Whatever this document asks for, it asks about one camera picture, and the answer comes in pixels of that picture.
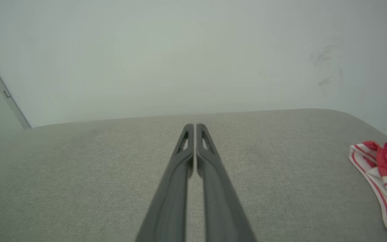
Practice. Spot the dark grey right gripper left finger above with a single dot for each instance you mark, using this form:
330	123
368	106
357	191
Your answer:
170	201

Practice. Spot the grey fabric sofa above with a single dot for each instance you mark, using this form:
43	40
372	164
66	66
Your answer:
79	185

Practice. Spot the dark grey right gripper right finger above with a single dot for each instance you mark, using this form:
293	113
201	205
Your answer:
222	201

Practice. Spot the grey metal wall rail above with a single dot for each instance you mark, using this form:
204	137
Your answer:
12	103

